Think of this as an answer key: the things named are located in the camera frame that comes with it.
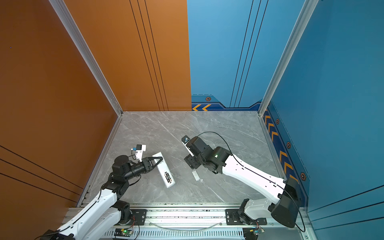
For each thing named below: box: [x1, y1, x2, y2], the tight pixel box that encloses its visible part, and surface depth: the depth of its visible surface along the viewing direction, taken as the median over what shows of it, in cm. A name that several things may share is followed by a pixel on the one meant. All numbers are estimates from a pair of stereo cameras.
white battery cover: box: [192, 170, 200, 181], surface depth 89 cm
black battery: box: [164, 172, 172, 183], surface depth 75 cm
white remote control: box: [152, 151, 176, 188], surface depth 76 cm
